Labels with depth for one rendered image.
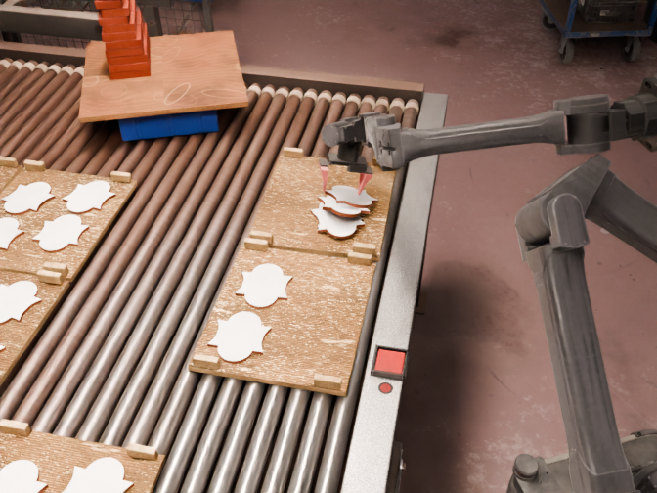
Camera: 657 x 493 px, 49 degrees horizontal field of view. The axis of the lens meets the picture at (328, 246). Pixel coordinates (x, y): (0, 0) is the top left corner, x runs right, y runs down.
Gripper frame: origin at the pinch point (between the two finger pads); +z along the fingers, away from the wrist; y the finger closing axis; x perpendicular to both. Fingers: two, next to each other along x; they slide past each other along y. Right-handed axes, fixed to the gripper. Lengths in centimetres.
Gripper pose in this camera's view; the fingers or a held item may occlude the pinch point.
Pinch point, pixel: (341, 190)
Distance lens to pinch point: 198.2
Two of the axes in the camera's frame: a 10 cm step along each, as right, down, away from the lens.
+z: -1.6, 8.8, 4.4
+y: 9.8, 0.7, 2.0
